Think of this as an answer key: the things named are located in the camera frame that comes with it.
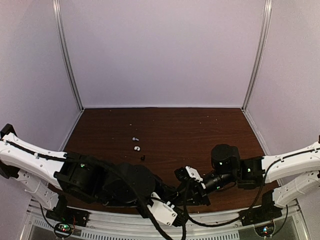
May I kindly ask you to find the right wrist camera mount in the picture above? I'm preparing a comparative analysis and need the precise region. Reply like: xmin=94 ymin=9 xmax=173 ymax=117
xmin=174 ymin=166 xmax=204 ymax=185

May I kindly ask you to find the left aluminium frame post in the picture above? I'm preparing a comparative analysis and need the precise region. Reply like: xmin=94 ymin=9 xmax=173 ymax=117
xmin=52 ymin=0 xmax=84 ymax=112

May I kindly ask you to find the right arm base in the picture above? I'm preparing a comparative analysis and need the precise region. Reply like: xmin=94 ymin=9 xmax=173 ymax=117
xmin=239 ymin=206 xmax=283 ymax=238

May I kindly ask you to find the aluminium frame post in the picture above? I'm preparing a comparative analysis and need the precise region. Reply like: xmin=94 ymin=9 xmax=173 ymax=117
xmin=52 ymin=0 xmax=84 ymax=112
xmin=241 ymin=0 xmax=273 ymax=113

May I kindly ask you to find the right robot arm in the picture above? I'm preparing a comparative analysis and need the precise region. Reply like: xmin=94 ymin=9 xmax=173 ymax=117
xmin=181 ymin=141 xmax=320 ymax=221

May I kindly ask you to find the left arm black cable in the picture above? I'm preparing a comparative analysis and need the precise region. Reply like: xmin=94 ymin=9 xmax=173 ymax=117
xmin=4 ymin=139 xmax=187 ymax=240

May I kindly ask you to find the front aluminium rail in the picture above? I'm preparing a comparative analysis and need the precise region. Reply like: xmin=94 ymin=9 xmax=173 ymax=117
xmin=24 ymin=208 xmax=303 ymax=240

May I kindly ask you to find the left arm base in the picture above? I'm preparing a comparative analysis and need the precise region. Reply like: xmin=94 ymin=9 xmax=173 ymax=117
xmin=42 ymin=207 xmax=90 ymax=239

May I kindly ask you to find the right aluminium frame post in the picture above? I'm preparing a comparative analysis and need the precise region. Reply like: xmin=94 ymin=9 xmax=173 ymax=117
xmin=241 ymin=0 xmax=273 ymax=113

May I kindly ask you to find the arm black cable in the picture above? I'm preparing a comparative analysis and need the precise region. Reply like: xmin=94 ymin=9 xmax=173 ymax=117
xmin=4 ymin=139 xmax=187 ymax=240
xmin=182 ymin=154 xmax=320 ymax=227

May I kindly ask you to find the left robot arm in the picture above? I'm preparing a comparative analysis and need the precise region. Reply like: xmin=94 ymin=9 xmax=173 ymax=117
xmin=0 ymin=124 xmax=179 ymax=222

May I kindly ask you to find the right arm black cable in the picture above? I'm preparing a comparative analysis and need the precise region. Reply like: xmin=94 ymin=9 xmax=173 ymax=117
xmin=182 ymin=154 xmax=320 ymax=227

